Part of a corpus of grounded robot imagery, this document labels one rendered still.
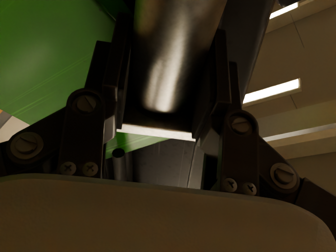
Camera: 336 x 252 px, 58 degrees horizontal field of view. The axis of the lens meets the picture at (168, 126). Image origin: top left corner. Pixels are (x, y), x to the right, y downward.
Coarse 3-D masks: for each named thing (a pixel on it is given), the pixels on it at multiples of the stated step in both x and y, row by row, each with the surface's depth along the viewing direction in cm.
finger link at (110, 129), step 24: (120, 24) 12; (96, 48) 12; (120, 48) 11; (96, 72) 11; (120, 72) 10; (120, 96) 11; (48, 120) 10; (120, 120) 12; (24, 144) 9; (48, 144) 9
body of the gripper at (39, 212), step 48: (0, 192) 7; (48, 192) 7; (96, 192) 8; (144, 192) 8; (192, 192) 8; (0, 240) 7; (48, 240) 7; (96, 240) 7; (144, 240) 7; (192, 240) 7; (240, 240) 7; (288, 240) 8
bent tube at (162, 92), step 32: (160, 0) 9; (192, 0) 9; (224, 0) 9; (160, 32) 10; (192, 32) 10; (160, 64) 11; (192, 64) 11; (128, 96) 14; (160, 96) 12; (128, 128) 13; (160, 128) 13
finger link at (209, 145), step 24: (216, 48) 12; (216, 72) 11; (192, 96) 14; (216, 96) 10; (192, 120) 13; (216, 120) 11; (216, 144) 11; (264, 144) 11; (264, 168) 10; (288, 168) 10; (288, 192) 10
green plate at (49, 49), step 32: (0, 0) 13; (32, 0) 13; (64, 0) 13; (96, 0) 13; (0, 32) 14; (32, 32) 14; (64, 32) 14; (96, 32) 14; (0, 64) 16; (32, 64) 16; (64, 64) 16; (0, 96) 19; (32, 96) 19; (64, 96) 18
